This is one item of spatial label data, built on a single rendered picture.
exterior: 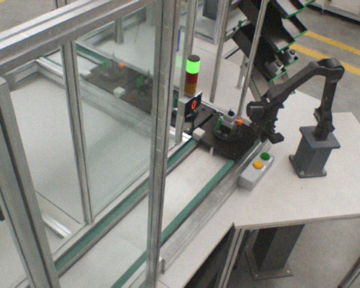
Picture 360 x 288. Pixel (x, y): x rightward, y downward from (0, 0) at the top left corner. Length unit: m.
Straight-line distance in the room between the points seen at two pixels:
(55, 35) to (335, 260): 2.55
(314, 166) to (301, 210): 0.24
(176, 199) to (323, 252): 1.43
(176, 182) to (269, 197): 0.43
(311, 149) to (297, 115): 0.53
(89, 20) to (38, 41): 0.09
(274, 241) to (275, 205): 0.56
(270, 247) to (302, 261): 0.42
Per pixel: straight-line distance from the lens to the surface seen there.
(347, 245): 2.98
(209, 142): 1.87
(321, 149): 1.88
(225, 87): 2.43
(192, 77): 1.60
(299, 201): 1.89
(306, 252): 2.82
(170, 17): 0.70
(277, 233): 2.30
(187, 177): 1.77
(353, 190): 2.05
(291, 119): 2.31
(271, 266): 2.62
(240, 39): 1.96
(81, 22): 0.55
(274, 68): 1.95
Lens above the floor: 2.22
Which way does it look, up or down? 43 degrees down
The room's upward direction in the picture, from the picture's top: 6 degrees clockwise
